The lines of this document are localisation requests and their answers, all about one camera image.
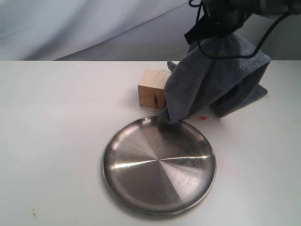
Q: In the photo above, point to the grey fabric backdrop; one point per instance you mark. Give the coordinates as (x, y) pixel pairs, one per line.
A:
(94, 30)

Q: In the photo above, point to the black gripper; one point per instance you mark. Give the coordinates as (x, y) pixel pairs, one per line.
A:
(219, 19)

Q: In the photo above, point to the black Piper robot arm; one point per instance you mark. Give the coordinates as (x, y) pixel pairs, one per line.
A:
(264, 8)

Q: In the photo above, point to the wooden cube block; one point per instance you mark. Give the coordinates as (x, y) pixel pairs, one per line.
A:
(151, 89)

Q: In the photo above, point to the grey terry towel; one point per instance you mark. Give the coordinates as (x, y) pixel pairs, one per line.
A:
(225, 86)

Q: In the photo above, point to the round stainless steel plate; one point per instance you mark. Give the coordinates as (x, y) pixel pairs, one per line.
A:
(158, 168)

